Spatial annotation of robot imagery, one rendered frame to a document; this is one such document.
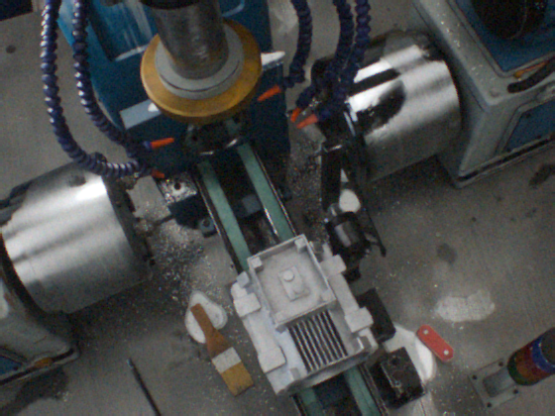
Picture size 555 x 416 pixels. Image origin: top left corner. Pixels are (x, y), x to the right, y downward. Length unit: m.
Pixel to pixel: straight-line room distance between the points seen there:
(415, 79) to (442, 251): 0.42
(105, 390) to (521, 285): 0.88
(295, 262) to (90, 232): 0.34
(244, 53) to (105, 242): 0.39
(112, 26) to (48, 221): 0.34
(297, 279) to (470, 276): 0.49
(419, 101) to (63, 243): 0.65
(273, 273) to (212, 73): 0.34
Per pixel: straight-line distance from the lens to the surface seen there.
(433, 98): 1.25
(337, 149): 1.07
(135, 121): 1.25
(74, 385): 1.50
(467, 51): 1.29
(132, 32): 1.26
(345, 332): 1.15
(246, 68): 1.04
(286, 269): 1.12
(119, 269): 1.21
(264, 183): 1.41
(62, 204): 1.20
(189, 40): 0.93
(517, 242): 1.54
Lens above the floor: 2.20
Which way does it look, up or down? 68 degrees down
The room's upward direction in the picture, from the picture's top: 8 degrees counter-clockwise
